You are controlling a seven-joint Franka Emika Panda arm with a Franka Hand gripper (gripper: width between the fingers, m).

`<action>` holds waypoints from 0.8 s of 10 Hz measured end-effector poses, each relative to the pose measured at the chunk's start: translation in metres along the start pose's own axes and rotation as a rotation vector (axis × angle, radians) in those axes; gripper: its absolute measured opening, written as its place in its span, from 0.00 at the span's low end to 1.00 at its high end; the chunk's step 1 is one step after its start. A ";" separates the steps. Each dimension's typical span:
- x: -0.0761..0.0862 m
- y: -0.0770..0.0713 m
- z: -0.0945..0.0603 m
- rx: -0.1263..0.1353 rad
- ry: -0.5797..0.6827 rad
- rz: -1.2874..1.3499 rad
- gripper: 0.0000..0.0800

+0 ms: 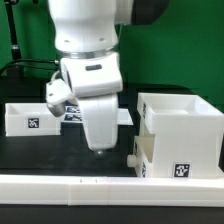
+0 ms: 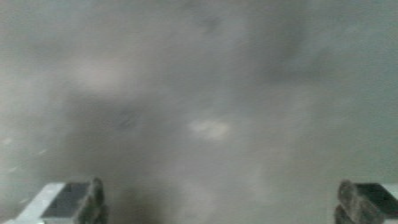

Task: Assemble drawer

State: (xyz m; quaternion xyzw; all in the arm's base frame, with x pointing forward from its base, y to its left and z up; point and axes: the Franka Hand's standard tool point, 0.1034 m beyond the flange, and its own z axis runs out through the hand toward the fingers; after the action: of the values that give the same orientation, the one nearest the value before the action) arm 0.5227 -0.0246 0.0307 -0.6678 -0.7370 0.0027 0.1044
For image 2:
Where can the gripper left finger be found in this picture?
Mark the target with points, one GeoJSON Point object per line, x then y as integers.
{"type": "Point", "coordinates": [67, 204]}

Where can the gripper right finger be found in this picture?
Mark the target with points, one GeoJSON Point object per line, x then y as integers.
{"type": "Point", "coordinates": [368, 203]}

